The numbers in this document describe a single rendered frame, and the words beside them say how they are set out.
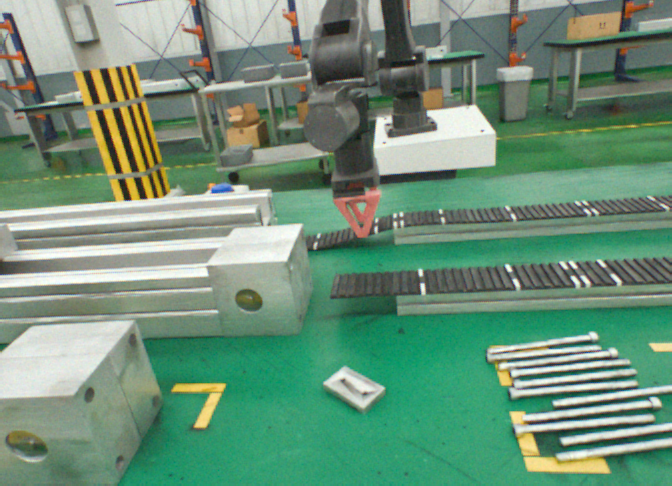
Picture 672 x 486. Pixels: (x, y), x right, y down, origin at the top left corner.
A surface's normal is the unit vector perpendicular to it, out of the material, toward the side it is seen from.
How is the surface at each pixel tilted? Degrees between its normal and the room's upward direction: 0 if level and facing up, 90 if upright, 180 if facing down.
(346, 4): 45
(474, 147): 90
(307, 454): 0
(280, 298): 90
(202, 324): 90
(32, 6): 90
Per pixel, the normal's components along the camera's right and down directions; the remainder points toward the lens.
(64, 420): -0.07, 0.40
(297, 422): -0.12, -0.91
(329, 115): -0.31, 0.43
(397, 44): -0.26, 0.67
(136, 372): 0.99, -0.08
